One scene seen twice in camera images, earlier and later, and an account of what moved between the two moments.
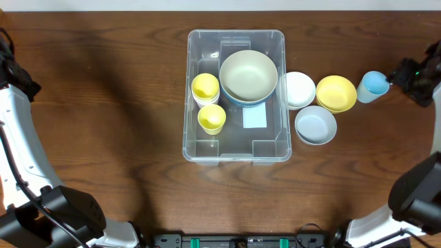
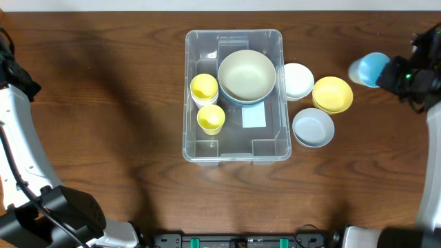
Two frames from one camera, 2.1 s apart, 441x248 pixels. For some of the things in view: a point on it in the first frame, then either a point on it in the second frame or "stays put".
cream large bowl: [248, 76] stays put
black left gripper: [12, 71] stays put
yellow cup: [204, 87] stays put
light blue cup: [373, 85] -> [366, 69]
